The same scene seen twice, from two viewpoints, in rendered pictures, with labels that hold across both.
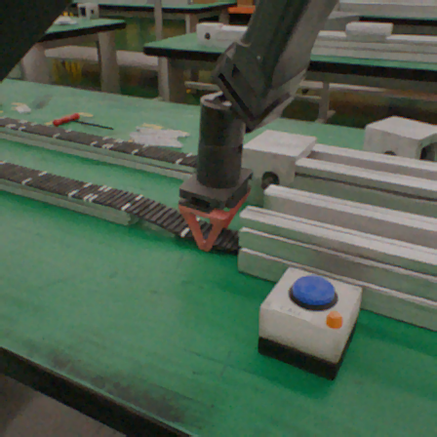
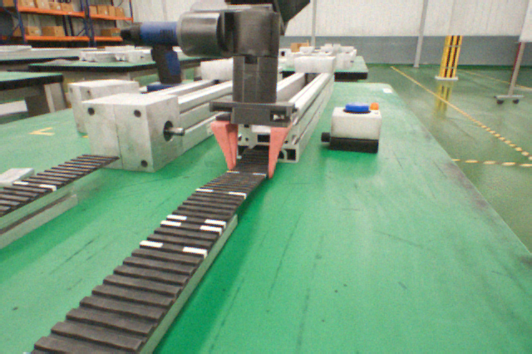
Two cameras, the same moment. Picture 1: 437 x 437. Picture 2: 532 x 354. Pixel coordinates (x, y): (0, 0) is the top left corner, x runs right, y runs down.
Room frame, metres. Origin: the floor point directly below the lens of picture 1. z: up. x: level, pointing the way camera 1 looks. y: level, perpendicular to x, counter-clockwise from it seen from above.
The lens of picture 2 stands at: (0.67, 0.43, 0.95)
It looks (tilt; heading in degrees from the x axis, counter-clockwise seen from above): 22 degrees down; 256
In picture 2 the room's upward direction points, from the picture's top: straight up
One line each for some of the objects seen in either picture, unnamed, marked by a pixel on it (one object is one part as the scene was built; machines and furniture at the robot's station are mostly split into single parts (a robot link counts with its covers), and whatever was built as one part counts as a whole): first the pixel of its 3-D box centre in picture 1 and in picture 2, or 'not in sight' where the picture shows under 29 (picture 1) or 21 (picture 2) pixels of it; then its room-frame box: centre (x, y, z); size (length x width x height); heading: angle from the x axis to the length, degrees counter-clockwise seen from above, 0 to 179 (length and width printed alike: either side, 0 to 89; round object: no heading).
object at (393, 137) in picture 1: (396, 154); (110, 107); (0.81, -0.32, 0.83); 0.11 x 0.10 x 0.10; 130
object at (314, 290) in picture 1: (313, 293); (357, 109); (0.38, -0.09, 0.84); 0.04 x 0.04 x 0.02
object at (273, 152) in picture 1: (275, 172); (144, 130); (0.73, -0.10, 0.83); 0.12 x 0.09 x 0.10; 151
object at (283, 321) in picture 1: (312, 313); (350, 127); (0.38, -0.10, 0.81); 0.10 x 0.08 x 0.06; 151
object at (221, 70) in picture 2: not in sight; (233, 74); (0.52, -0.49, 0.87); 0.16 x 0.11 x 0.07; 61
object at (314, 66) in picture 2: not in sight; (316, 68); (0.24, -0.62, 0.87); 0.16 x 0.11 x 0.07; 61
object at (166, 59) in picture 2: not in sight; (153, 66); (0.73, -0.55, 0.89); 0.20 x 0.08 x 0.22; 160
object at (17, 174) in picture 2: not in sight; (12, 177); (0.89, -0.06, 0.78); 0.05 x 0.03 x 0.01; 79
